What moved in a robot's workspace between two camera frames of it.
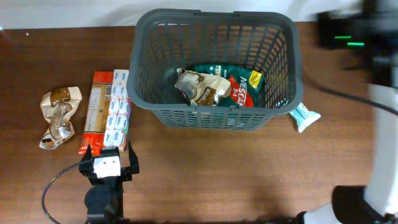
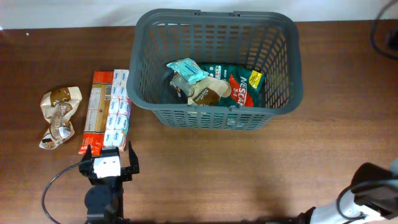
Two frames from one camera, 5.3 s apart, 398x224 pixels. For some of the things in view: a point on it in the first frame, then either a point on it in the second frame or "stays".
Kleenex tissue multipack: x=118 y=119 stays
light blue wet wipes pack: x=304 y=117 → x=188 y=70
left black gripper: x=84 y=167 stays
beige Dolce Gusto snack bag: x=201 y=89 stays
